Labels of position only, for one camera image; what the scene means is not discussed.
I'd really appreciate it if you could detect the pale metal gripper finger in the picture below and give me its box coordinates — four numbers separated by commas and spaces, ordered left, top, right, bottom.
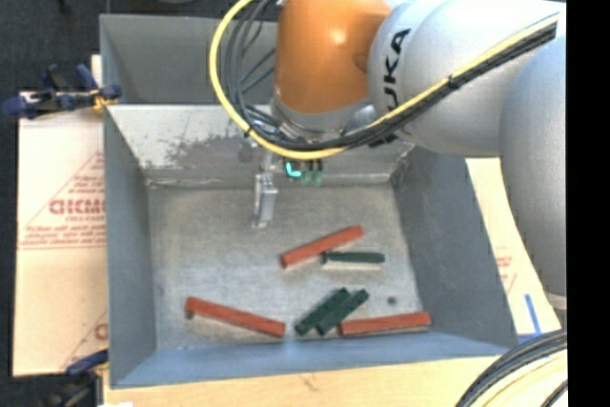
264, 178, 279, 225
251, 173, 269, 230

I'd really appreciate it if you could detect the grey metal bin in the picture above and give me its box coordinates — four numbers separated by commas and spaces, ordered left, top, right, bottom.
98, 12, 520, 390

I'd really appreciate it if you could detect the red-brown flat block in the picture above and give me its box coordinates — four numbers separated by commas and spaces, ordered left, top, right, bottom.
184, 295, 288, 340
279, 225, 366, 271
337, 311, 434, 339

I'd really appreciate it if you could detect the dark green flat block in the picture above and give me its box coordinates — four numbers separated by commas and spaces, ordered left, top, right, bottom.
293, 286, 352, 336
314, 289, 372, 337
319, 250, 386, 273

